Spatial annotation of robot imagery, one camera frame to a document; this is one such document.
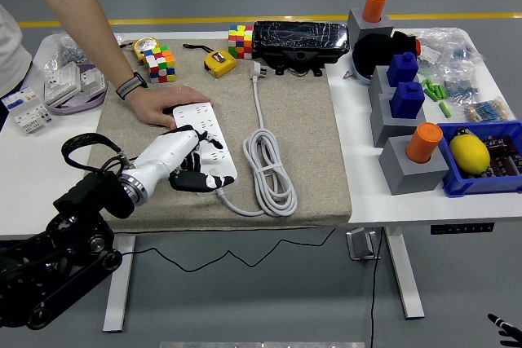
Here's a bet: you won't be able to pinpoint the person's left hand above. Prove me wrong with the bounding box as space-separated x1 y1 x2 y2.
126 85 213 129

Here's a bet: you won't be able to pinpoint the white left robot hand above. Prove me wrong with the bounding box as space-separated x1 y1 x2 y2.
130 124 237 194

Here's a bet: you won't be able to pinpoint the black-white right robot hand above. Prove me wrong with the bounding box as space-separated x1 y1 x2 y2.
487 313 522 348

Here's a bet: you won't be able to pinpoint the white power strip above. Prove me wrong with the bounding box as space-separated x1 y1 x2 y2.
171 102 239 197

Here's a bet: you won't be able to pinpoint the black wrist watch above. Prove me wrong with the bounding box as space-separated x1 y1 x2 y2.
115 71 149 101

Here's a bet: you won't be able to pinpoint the colourful twisted puzzle cube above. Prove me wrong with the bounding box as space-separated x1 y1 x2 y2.
143 44 177 84

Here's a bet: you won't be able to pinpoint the yellow round tape measure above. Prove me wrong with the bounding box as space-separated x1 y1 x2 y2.
120 36 160 66

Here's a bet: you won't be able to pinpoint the purple tape roll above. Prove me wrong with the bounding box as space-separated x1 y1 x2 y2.
44 63 109 117

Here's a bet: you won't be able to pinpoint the yellow square tape measure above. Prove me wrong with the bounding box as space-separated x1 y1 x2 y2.
183 43 237 79

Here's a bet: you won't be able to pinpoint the clear bag of nuts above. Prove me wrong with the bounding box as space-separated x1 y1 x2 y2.
42 32 89 78

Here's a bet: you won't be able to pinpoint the black table control panel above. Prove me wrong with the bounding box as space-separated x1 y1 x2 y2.
430 222 496 236

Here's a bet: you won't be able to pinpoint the white table leg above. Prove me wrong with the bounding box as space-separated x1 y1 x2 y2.
383 227 426 320
102 236 136 333

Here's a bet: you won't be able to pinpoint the white circuit breaker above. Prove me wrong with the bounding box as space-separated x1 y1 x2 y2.
1 86 54 134

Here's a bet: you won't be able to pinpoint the grey-brown mat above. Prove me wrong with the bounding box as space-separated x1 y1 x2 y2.
86 37 353 235

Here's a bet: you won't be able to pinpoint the blue plastic bin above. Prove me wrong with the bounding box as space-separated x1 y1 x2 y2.
436 121 522 198

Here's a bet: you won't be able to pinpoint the person's torso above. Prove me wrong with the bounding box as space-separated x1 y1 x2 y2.
0 3 33 131

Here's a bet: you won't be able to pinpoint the silver metal hook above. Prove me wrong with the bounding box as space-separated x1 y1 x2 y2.
345 227 383 262

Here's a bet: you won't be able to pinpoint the black foil-wrapped box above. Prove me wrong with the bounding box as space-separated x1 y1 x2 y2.
252 20 351 66

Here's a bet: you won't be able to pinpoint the dark brown components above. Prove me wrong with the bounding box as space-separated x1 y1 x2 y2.
483 134 522 178

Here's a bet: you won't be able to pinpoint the yellow lemon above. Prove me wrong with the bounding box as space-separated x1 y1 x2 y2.
449 134 491 174

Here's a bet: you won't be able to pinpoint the grey block with round hole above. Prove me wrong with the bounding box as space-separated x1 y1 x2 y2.
347 8 395 44
378 135 452 196

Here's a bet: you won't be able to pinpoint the orange cylinder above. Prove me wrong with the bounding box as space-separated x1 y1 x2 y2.
405 121 444 164
362 0 388 24

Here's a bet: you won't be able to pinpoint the grey block with square hole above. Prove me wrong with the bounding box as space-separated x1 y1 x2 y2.
368 65 399 99
369 93 427 148

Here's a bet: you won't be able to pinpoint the black cloth bundle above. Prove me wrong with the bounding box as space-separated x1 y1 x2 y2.
352 31 419 80

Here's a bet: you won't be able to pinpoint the bag of blue resistors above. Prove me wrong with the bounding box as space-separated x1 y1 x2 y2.
442 77 481 105

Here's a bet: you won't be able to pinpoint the blue square peg block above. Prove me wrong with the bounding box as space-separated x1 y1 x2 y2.
389 81 427 120
386 52 420 88

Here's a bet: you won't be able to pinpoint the pile of green cylinders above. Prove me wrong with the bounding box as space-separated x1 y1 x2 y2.
421 77 449 101

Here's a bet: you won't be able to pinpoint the clear bag of parts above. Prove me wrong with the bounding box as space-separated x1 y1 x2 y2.
415 28 486 80

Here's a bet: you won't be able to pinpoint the white wall socket panel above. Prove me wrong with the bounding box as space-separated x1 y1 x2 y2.
43 61 82 106
79 63 108 97

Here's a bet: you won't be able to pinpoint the white power strip cord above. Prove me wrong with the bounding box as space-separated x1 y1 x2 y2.
218 60 299 218

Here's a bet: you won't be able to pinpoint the black hanging cable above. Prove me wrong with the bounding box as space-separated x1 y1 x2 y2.
369 229 384 348

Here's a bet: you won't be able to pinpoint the black mounting bracket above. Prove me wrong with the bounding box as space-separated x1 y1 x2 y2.
260 49 327 78

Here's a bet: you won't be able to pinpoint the thin black plug cord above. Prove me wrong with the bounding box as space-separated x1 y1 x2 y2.
121 228 337 273

